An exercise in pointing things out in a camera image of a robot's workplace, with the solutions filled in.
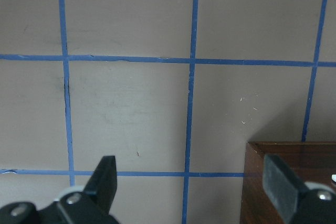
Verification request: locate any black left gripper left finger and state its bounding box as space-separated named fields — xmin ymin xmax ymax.
xmin=83 ymin=156 xmax=117 ymax=214

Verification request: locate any brown wooden drawer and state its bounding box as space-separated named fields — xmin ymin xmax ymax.
xmin=239 ymin=142 xmax=335 ymax=223

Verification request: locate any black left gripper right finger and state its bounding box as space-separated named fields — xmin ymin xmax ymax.
xmin=262 ymin=154 xmax=309 ymax=223

